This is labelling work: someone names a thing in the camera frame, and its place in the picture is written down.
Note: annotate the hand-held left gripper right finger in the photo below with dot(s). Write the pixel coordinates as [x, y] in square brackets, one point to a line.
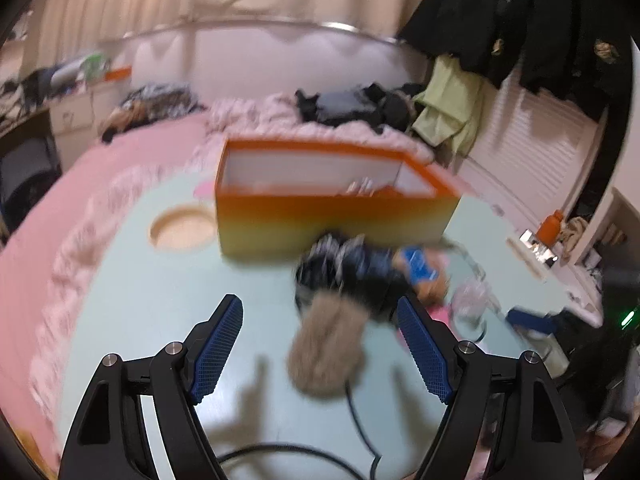
[425, 355]

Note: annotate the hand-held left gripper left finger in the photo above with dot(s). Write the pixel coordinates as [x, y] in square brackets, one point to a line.
[220, 350]

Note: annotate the clear plastic bag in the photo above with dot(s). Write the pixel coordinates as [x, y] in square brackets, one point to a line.
[470, 302]

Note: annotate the plush toy with blue shirt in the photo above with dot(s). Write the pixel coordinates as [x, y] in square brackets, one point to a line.
[417, 265]

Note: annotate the beige fluffy pompom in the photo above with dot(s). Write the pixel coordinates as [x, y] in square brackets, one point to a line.
[325, 345]

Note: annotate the black lace garment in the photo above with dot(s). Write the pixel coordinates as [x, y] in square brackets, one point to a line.
[350, 260]

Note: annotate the orange cardboard box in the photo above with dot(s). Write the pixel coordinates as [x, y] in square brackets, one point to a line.
[325, 215]

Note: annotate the green lidded container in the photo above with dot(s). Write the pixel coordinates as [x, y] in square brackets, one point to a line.
[95, 65]

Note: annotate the dark blue object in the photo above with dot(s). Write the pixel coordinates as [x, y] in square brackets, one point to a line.
[530, 321]

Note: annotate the beige cloth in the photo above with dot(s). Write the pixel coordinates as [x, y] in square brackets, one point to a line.
[572, 232]

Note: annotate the orange bottle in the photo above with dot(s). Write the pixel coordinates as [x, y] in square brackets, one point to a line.
[549, 227]

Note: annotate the pink floral blanket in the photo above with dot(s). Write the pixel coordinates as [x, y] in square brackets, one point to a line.
[260, 110]

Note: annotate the light green garment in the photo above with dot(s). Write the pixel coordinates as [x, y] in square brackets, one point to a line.
[450, 105]

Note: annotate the patterned clothes pile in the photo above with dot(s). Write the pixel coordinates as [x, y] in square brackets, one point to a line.
[155, 100]

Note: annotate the dark chair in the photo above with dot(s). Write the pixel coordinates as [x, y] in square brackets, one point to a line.
[27, 175]

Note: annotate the dark clothes pile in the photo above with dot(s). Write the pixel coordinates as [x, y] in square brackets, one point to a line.
[345, 102]

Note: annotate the white drawer cabinet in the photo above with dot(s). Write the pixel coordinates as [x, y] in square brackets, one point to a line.
[75, 115]

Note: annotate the white padded headboard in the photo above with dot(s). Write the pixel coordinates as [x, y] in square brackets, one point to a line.
[250, 60]

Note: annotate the small orange box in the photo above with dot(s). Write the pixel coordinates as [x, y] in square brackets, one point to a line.
[120, 73]

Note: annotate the grey rolled mat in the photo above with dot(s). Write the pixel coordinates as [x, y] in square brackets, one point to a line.
[67, 74]

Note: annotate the clothes heap on desk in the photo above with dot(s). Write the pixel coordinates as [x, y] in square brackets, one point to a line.
[35, 85]

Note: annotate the black hanging jacket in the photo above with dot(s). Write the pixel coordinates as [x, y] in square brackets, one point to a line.
[465, 15]
[565, 25]

